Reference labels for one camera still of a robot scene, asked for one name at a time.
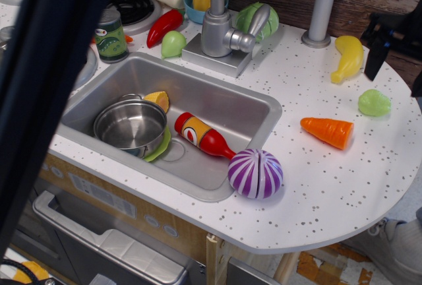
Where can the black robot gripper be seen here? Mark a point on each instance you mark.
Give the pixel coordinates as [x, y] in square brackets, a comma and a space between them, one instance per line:
[390, 32]

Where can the back right black burner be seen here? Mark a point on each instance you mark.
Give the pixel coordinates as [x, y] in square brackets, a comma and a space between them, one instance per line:
[137, 16]

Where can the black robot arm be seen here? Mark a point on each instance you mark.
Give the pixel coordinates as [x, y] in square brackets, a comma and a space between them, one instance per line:
[342, 171]

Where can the red toy chili pepper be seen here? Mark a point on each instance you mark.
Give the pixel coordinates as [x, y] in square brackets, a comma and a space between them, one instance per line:
[169, 21]

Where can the green toy cabbage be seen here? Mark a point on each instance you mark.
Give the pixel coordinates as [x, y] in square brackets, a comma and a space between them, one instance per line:
[252, 16]

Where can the steel pot in sink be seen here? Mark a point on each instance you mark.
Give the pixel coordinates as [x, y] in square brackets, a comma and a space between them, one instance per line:
[133, 125]

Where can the grey sneaker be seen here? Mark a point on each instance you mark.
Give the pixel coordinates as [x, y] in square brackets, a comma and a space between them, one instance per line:
[394, 246]

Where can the orange toy carrot half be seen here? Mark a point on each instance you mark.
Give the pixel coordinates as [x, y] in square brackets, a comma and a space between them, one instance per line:
[336, 133]

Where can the blue toy bowl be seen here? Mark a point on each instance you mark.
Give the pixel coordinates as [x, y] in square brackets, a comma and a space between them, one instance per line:
[193, 14]

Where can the grey vertical pole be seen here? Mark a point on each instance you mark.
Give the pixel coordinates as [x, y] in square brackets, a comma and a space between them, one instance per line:
[317, 36]

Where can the silver sink basin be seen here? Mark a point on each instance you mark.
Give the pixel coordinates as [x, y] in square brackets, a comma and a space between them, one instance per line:
[244, 117]

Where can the purple striped toy onion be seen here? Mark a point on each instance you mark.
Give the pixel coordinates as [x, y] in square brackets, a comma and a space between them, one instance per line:
[255, 174]

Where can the light green toy broccoli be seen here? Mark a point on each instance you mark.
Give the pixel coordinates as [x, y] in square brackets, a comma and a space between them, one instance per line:
[374, 103]

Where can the yellow toy corn piece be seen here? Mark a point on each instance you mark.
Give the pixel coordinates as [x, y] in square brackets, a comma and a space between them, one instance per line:
[160, 98]

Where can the silver toy faucet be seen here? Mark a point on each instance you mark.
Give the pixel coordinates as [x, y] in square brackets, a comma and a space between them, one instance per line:
[221, 47]

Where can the yellow object bottom left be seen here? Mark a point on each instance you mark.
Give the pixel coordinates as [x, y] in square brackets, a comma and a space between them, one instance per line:
[39, 272]

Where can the front left black burner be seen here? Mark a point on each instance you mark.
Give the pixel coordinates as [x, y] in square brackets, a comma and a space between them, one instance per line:
[88, 70]

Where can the grey oven door handle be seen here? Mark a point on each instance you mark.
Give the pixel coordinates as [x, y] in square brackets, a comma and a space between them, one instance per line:
[112, 254]

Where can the whole toy carrot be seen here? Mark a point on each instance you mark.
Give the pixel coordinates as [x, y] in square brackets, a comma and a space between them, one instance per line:
[128, 39]

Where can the light green toy pear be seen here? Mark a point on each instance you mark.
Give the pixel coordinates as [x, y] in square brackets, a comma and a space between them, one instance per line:
[173, 44]

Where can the black burner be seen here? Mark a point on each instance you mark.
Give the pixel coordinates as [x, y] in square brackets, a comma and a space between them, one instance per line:
[137, 16]
[88, 70]

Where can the red toy ketchup bottle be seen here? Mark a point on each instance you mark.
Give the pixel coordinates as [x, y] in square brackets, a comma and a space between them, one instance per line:
[203, 136]

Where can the green plate under pot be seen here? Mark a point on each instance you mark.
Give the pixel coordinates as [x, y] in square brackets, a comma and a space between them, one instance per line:
[161, 148]

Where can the green toy pea can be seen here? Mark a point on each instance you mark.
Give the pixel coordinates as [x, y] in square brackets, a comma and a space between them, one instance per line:
[110, 38]

